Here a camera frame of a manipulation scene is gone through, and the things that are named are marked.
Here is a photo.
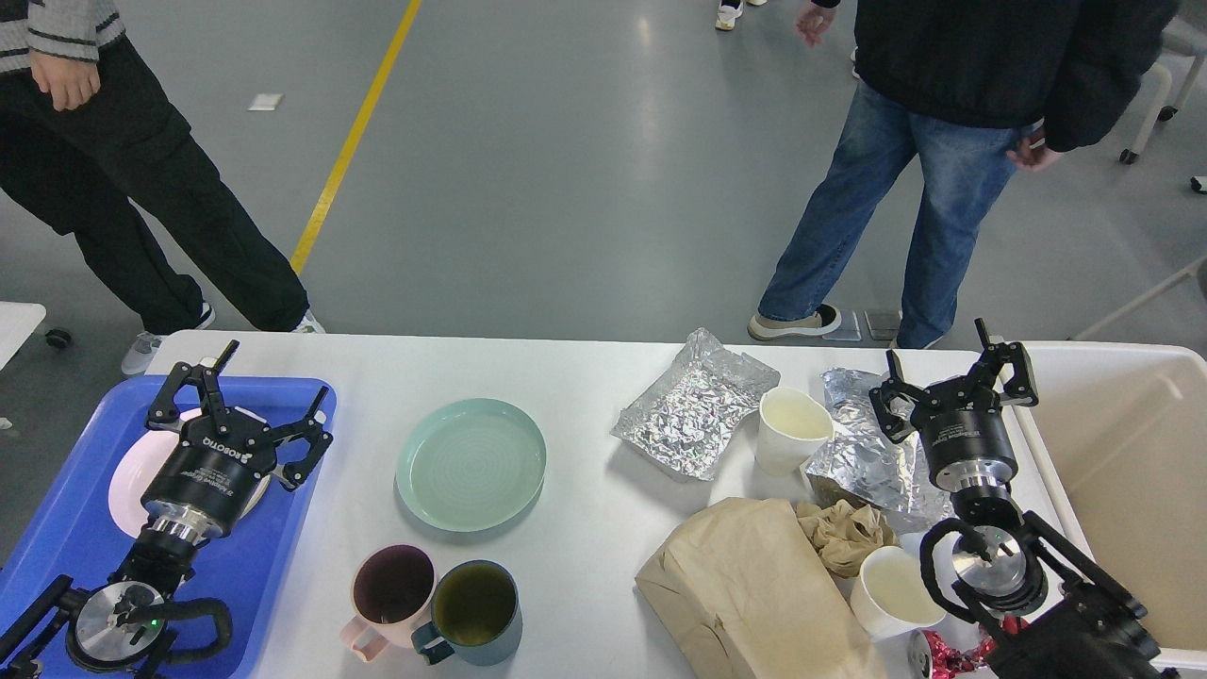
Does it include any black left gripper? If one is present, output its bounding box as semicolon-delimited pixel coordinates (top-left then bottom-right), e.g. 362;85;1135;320
141;340;334;540

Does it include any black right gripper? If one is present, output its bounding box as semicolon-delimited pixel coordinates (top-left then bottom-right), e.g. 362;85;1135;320
869;318;1039;491

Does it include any pink mug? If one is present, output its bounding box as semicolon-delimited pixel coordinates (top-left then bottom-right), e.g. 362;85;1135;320
339;544;438;663

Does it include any mint green plate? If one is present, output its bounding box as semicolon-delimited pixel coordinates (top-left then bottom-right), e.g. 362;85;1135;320
395;397;547;533

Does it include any dark teal mug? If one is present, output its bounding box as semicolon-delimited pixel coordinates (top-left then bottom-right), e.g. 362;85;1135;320
412;560;524;667

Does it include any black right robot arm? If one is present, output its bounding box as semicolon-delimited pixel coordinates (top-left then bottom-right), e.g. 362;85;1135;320
869;321;1180;678

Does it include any crumpled foil sheet right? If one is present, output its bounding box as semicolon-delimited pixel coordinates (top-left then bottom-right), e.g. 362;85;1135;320
801;367;954;534

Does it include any crumpled foil sheet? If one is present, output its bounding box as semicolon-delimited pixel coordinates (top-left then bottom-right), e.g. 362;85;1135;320
611;328;781;482
801;367;954;534

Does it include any pink plate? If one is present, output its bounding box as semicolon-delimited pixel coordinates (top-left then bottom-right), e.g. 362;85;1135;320
107;408;269;545

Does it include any white paper cup upper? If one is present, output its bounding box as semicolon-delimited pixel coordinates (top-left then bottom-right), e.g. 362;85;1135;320
754;386;834;476

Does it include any white paper cup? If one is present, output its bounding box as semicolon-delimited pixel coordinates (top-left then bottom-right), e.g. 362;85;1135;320
754;386;834;476
849;546;947;640

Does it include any beige plastic bin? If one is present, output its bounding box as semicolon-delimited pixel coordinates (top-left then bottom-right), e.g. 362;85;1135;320
1025;343;1206;678

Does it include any crumpled brown napkin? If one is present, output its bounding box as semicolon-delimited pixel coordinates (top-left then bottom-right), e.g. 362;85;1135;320
794;501;900;579

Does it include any white paper cup lower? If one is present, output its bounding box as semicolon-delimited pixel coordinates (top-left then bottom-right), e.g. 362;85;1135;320
849;546;947;640

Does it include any small white side table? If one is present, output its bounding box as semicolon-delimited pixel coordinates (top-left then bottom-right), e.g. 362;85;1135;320
0;302;74;369

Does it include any crumpled foil sheet left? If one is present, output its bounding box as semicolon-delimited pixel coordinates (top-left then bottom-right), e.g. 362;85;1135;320
611;328;781;482

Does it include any red candy wrapper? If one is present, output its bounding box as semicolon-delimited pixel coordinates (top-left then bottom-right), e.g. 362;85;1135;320
908;616;999;678

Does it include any brown paper bag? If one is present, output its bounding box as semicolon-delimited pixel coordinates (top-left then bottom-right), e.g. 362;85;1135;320
637;498;886;678

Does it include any person in blue jeans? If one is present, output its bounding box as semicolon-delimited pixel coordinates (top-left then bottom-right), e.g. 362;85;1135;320
750;1;1180;349

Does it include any person in black trousers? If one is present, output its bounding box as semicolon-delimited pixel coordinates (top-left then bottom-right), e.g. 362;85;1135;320
1;1;322;375

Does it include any white office chair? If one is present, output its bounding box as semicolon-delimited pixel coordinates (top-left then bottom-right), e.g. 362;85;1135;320
1119;8;1206;166

